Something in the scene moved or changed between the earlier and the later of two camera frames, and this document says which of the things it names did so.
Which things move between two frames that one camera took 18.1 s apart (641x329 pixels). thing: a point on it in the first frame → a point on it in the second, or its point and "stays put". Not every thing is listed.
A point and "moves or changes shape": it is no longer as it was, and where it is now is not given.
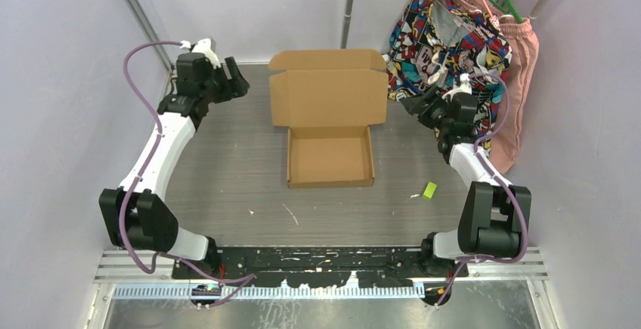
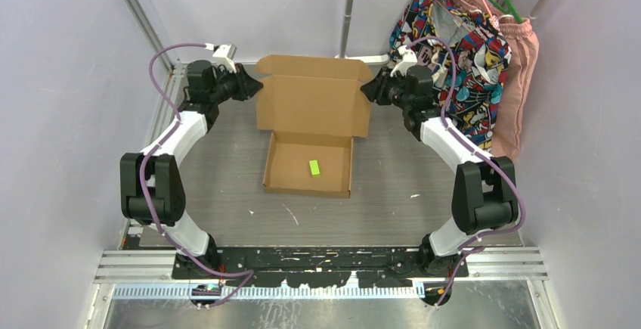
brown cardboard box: x=329 y=99 moves or changes shape
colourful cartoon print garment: x=439 y=39 stays put
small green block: x=429 y=190 → x=314 y=168
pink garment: x=524 y=48 stays put
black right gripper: x=432 y=97 → x=373 y=91
